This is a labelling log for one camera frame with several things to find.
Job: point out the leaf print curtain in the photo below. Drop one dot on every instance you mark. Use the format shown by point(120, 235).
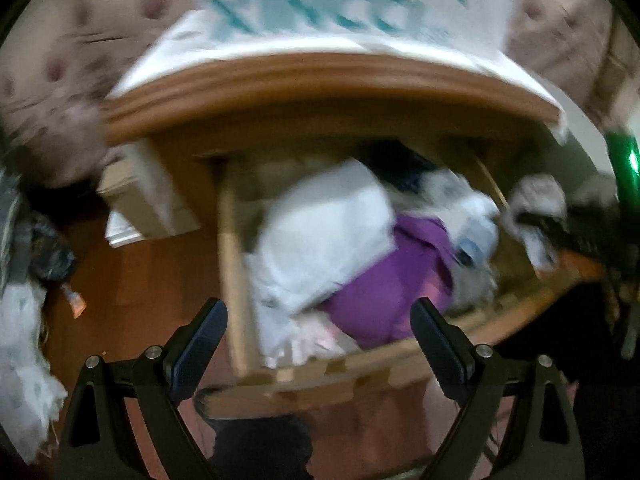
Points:
point(60, 35)

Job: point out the grey white underwear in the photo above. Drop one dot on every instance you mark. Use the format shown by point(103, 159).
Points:
point(537, 195)

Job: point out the dark cloth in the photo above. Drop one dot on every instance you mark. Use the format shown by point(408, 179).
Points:
point(400, 170)

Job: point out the pale blue white garment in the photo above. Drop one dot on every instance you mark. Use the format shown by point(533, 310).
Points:
point(470, 220)

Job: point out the orange wrapper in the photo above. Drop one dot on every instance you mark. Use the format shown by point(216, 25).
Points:
point(74, 302)

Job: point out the grey white appliance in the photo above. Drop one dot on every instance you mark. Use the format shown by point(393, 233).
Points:
point(585, 160)

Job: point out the white flat stack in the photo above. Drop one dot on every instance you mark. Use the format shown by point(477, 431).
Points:
point(120, 235)

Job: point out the wooden drawer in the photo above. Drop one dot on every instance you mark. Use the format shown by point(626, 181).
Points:
point(240, 310)

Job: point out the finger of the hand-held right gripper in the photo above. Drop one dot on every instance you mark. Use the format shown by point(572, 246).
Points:
point(575, 241)

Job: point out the pale pink garment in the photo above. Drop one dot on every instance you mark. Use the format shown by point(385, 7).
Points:
point(310, 342)

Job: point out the white dotted cloth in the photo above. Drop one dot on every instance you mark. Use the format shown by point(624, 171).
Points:
point(175, 52)

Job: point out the wooden nightstand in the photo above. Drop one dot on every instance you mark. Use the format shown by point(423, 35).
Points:
point(325, 85)

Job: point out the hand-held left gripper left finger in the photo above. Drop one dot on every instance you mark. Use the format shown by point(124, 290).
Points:
point(197, 345)

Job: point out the person's plaid slipper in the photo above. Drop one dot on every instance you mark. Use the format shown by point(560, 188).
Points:
point(260, 445)

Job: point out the purple garment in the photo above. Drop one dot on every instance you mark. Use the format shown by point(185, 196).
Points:
point(385, 285)

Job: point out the cardboard box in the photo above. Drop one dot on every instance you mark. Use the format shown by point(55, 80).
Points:
point(150, 195)

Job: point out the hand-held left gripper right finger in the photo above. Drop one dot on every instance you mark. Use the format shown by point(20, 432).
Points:
point(440, 350)

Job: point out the white translucent cover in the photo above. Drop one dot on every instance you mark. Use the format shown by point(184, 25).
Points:
point(25, 360)

